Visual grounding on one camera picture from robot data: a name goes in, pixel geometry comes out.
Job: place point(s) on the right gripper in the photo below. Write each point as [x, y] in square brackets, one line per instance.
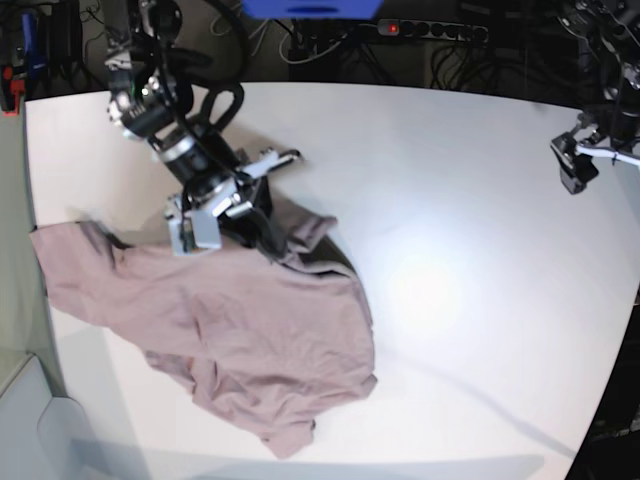
[240, 204]

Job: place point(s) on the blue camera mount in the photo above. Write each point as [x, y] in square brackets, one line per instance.
[311, 9]

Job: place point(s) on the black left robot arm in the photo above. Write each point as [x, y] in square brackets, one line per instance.
[609, 128]

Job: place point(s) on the red and black clamp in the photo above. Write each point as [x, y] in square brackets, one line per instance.
[14, 75]

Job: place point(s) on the black power strip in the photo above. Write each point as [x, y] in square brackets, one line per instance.
[430, 30]

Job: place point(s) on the mauve t-shirt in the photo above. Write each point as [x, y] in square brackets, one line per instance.
[265, 345]

